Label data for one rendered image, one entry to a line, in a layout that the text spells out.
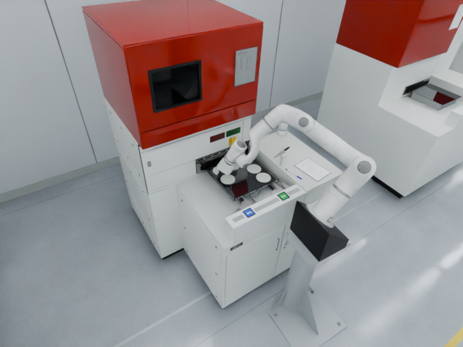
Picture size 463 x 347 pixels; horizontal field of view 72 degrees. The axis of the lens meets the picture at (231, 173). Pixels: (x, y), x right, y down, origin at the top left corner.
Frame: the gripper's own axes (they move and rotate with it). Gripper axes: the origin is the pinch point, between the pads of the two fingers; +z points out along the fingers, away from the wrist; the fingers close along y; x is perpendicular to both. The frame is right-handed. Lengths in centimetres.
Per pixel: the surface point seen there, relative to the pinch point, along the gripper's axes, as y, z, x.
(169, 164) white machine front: -31.7, 5.4, -12.1
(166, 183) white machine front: -27.5, 19.8, -14.9
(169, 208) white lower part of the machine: -16.8, 42.8, -15.0
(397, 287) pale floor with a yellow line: 172, 22, 20
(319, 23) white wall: 15, -30, 300
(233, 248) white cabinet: 29, 4, -43
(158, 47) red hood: -61, -66, -15
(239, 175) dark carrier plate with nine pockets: 11.6, -2.5, 6.7
